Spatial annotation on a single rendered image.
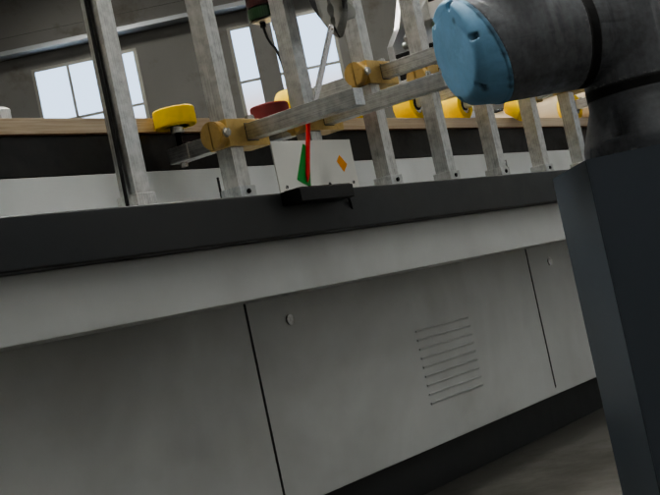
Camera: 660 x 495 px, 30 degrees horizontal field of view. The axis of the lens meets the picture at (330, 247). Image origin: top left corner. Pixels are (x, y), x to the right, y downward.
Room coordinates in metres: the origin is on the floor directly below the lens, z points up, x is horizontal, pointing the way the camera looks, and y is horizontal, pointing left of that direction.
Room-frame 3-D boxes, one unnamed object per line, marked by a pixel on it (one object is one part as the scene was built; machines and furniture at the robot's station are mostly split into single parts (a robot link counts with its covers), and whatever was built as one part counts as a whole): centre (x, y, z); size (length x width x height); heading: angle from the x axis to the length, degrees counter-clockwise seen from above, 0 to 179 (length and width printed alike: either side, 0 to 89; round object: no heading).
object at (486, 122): (3.01, -0.44, 0.87); 0.04 x 0.04 x 0.48; 55
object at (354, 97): (2.20, 0.08, 0.82); 0.44 x 0.03 x 0.04; 55
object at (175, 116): (2.31, 0.24, 0.85); 0.08 x 0.08 x 0.11
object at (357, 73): (2.62, -0.16, 0.95); 0.14 x 0.06 x 0.05; 145
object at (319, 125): (2.42, -0.02, 0.85); 0.14 x 0.06 x 0.05; 145
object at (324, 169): (2.36, -0.01, 0.75); 0.26 x 0.01 x 0.10; 145
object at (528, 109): (3.21, -0.58, 0.92); 0.04 x 0.04 x 0.48; 55
